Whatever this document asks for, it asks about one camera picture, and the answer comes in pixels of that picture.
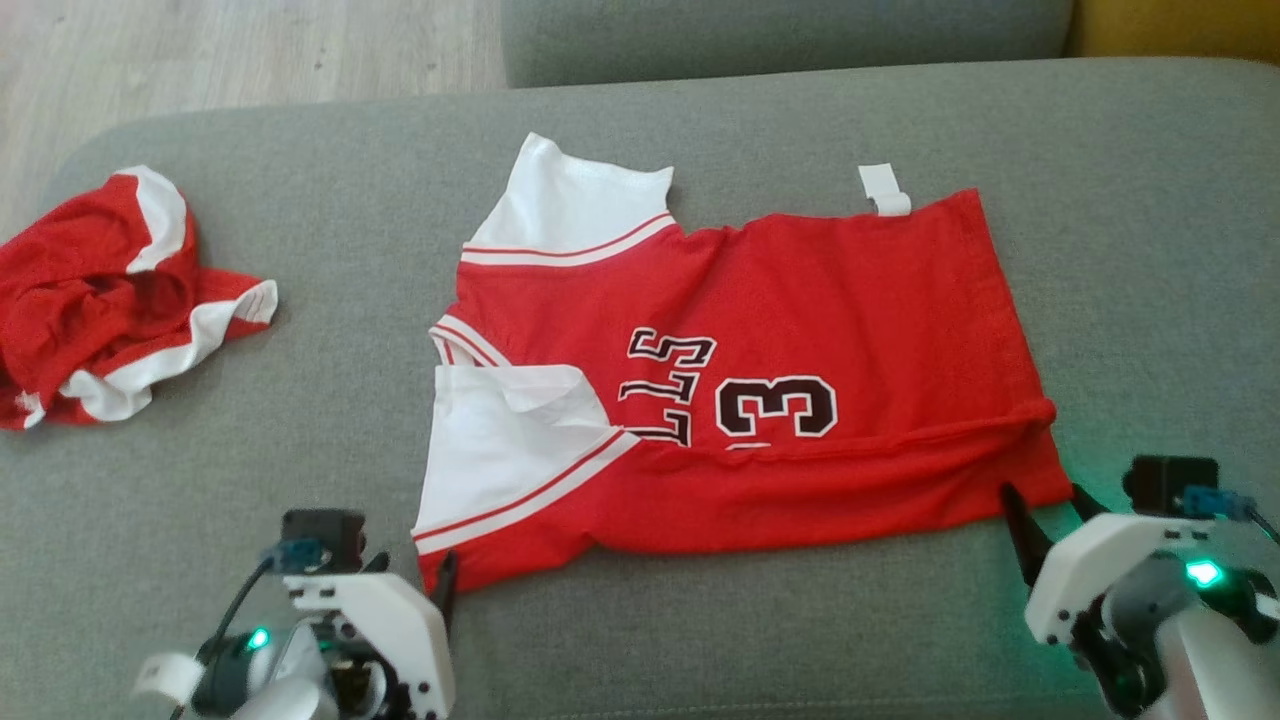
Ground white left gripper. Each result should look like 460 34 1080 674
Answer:
288 550 461 720

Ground large grey sofa seat cushion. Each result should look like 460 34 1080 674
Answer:
500 0 1076 89

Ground grey sofa chaise cushion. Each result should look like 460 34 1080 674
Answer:
0 58 1280 720

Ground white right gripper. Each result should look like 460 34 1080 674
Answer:
1000 483 1217 647

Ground red white basketball jersey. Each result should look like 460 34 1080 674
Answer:
412 133 1073 596

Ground large yellow sofa back cushion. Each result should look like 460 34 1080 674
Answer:
1065 0 1280 66

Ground red shorts with white stripes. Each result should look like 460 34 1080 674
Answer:
0 165 279 431

